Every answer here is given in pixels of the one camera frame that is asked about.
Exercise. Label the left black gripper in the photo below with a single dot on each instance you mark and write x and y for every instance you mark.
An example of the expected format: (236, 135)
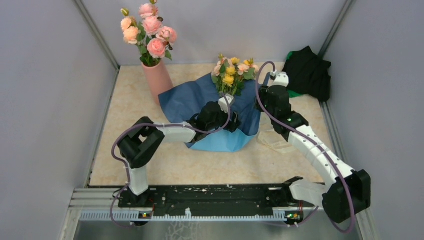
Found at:
(234, 122)

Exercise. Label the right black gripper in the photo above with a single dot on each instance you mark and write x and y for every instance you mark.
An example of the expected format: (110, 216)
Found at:
(263, 92)

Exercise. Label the blue wrapping paper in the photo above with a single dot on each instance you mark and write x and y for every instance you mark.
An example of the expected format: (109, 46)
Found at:
(185, 100)

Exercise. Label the cream ribbon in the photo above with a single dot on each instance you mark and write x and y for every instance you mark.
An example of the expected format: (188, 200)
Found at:
(269, 138)

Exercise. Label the small yellow pink flower bouquet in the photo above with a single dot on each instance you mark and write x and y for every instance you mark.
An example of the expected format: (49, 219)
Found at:
(230, 75)

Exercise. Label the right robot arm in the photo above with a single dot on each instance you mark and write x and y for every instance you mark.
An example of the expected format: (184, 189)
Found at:
(345, 191)

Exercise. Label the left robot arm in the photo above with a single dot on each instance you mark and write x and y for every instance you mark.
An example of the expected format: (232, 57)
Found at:
(138, 144)

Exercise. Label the pink ceramic vase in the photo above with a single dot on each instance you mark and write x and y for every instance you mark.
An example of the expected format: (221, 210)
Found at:
(158, 80)

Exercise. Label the pink rose bunch in vase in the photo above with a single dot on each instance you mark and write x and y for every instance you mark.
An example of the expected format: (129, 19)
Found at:
(153, 39)

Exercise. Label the green cloth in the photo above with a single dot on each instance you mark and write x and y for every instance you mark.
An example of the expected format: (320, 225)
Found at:
(292, 94)

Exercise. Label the black cloth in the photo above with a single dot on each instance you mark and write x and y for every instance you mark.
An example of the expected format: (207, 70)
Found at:
(308, 74)

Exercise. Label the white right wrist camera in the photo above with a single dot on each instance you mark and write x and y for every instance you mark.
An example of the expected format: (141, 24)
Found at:
(279, 78)

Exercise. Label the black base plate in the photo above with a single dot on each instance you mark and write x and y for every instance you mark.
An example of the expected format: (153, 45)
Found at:
(219, 200)

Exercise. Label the right aluminium frame post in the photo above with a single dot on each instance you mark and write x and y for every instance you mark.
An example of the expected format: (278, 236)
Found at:
(347, 5)

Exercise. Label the aluminium frame post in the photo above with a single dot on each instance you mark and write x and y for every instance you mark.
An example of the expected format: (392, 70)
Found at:
(96, 33)
(347, 5)

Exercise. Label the left aluminium frame post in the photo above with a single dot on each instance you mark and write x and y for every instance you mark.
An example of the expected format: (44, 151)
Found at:
(96, 33)

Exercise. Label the aluminium front rail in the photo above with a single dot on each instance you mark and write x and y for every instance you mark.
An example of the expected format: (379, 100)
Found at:
(103, 203)

